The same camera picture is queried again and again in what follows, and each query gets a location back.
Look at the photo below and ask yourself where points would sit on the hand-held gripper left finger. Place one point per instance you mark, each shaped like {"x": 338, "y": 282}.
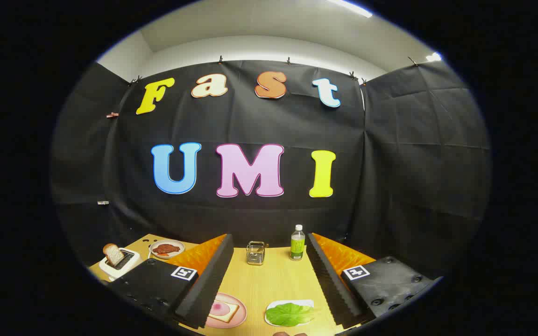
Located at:
{"x": 210, "y": 280}

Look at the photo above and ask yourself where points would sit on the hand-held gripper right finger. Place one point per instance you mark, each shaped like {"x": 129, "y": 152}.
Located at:
{"x": 327, "y": 280}

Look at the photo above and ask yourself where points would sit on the green lettuce leaf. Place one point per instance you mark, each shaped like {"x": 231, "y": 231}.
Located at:
{"x": 290, "y": 315}

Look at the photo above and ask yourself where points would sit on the toasted bread slice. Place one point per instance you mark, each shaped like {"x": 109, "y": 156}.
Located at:
{"x": 114, "y": 254}

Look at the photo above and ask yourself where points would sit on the pink ham slice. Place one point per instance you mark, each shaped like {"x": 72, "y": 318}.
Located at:
{"x": 219, "y": 309}

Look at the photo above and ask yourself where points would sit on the white bread slice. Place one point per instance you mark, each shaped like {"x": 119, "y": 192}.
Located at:
{"x": 231, "y": 311}

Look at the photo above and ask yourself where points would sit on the pink round plate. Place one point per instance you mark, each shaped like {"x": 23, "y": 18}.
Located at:
{"x": 241, "y": 310}

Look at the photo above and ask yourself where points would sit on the green label drink bottle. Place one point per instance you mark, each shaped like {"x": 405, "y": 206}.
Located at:
{"x": 297, "y": 247}

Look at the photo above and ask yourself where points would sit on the round plate with meat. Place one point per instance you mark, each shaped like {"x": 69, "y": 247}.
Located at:
{"x": 181, "y": 243}

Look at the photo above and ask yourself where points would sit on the brown meat slices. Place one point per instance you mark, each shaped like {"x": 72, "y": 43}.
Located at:
{"x": 166, "y": 249}

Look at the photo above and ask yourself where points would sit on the white plate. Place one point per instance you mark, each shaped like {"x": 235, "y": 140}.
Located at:
{"x": 276, "y": 304}

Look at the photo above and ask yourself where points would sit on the white toaster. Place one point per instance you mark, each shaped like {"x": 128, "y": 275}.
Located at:
{"x": 109, "y": 271}

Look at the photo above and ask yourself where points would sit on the black backdrop cloth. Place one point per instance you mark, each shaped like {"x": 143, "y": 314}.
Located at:
{"x": 259, "y": 121}

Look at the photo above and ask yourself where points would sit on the ceiling strip light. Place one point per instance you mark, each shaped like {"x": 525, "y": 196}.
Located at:
{"x": 434, "y": 57}

